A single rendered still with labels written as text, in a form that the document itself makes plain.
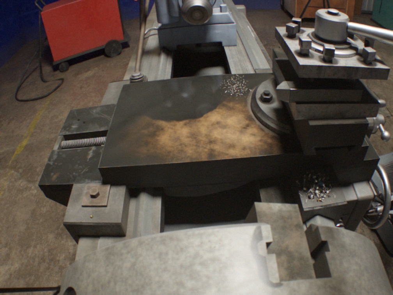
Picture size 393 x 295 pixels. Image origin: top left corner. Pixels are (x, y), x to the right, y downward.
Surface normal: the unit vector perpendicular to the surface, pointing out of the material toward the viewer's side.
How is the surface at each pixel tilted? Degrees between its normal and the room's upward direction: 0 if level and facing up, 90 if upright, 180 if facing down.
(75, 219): 0
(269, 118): 50
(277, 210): 16
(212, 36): 90
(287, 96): 90
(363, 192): 0
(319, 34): 90
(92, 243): 0
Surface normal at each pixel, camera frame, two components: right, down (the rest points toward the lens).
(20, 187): -0.07, -0.75
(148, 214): 0.69, -0.55
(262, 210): 0.19, -0.74
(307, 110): 0.00, 0.66
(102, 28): 0.36, 0.59
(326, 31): -0.64, 0.54
